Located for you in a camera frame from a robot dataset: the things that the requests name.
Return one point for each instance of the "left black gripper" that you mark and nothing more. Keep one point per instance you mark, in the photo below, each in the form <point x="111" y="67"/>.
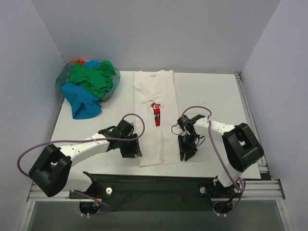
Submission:
<point x="131" y="149"/>

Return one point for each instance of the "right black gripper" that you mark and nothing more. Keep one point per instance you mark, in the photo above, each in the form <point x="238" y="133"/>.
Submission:
<point x="186" y="147"/>

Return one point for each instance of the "white t-shirt with red print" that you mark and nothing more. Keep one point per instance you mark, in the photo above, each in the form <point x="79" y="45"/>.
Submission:
<point x="155" y="101"/>

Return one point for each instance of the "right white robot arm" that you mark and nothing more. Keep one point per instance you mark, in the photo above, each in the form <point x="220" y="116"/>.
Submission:
<point x="236" y="147"/>

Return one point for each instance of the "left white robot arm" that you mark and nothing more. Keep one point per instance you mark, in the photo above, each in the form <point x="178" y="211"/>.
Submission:
<point x="51" y="171"/>

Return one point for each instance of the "blue t-shirt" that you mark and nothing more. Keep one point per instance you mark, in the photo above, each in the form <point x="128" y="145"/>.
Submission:
<point x="83" y="104"/>

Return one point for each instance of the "green t-shirt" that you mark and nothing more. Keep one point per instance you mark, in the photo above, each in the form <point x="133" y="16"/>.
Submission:
<point x="96" y="80"/>

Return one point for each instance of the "translucent teal plastic basket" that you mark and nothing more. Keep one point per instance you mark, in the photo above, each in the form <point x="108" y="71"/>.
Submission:
<point x="63" y="78"/>

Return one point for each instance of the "orange t-shirt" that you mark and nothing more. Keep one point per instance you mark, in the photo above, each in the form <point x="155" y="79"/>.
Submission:
<point x="79" y="61"/>

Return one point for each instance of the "aluminium front frame rail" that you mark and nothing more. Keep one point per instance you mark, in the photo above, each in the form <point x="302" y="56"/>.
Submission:
<point x="254" y="190"/>

